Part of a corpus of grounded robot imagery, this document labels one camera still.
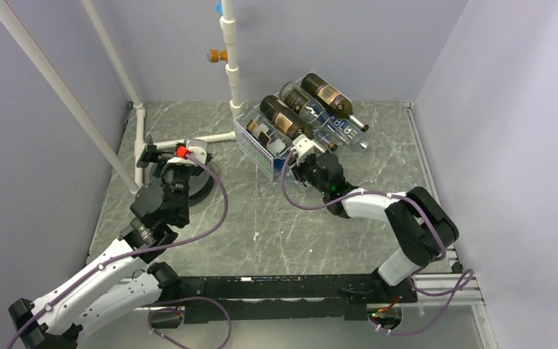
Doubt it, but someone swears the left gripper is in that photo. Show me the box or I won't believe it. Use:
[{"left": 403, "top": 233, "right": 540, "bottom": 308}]
[{"left": 138, "top": 135, "right": 199, "bottom": 222}]

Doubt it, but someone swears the blue glass bottle silver cap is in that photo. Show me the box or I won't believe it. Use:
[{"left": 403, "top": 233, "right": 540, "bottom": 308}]
[{"left": 303, "top": 105, "right": 369, "bottom": 151}]

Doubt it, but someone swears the clear glass bottle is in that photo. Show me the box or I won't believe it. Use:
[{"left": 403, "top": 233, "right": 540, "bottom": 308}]
[{"left": 279, "top": 81, "right": 338, "bottom": 152}]

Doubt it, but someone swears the dark wine bottle brown label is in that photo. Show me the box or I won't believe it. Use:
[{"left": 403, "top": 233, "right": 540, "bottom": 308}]
[{"left": 300, "top": 72, "right": 369, "bottom": 132}]

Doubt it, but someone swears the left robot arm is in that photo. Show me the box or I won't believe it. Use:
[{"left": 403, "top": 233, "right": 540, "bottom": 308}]
[{"left": 8, "top": 140, "right": 212, "bottom": 348}]

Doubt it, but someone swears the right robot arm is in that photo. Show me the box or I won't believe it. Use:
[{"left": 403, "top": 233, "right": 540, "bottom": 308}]
[{"left": 282, "top": 151, "right": 459, "bottom": 302}]

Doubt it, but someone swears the blue bottle in rack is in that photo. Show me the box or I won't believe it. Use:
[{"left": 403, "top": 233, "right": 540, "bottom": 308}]
[{"left": 246, "top": 140, "right": 309, "bottom": 189}]

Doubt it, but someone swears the grey round perforated disc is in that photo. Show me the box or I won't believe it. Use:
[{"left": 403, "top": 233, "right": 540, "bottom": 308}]
[{"left": 148, "top": 152, "right": 214, "bottom": 206}]

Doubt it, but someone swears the orange nozzle on pipe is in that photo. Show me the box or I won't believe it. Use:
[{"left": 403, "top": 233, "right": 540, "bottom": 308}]
[{"left": 207, "top": 49, "right": 228, "bottom": 63}]

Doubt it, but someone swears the diagonal white pole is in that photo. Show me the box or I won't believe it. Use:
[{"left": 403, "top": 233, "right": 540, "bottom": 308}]
[{"left": 0, "top": 1, "right": 139, "bottom": 193}]

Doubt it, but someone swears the blue clip on pipe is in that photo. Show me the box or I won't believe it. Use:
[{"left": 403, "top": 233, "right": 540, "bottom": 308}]
[{"left": 216, "top": 1, "right": 223, "bottom": 15}]

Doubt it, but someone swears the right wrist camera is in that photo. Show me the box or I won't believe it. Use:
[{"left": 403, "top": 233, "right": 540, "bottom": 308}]
[{"left": 292, "top": 135, "right": 315, "bottom": 158}]

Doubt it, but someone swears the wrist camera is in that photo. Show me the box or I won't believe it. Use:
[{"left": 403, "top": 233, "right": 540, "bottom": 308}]
[
  {"left": 292, "top": 135, "right": 315, "bottom": 158},
  {"left": 168, "top": 139, "right": 210, "bottom": 167}
]

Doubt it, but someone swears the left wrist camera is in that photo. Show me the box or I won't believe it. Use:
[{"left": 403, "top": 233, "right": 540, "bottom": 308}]
[{"left": 168, "top": 139, "right": 210, "bottom": 167}]

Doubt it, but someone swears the white wire wine rack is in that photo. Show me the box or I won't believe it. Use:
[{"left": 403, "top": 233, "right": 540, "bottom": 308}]
[{"left": 233, "top": 72, "right": 354, "bottom": 183}]

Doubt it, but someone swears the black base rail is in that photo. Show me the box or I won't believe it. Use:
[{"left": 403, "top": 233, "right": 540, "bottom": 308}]
[{"left": 129, "top": 272, "right": 482, "bottom": 324}]

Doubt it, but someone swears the white PVC pipe frame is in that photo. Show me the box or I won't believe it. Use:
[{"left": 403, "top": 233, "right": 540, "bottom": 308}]
[{"left": 81, "top": 0, "right": 244, "bottom": 189}]

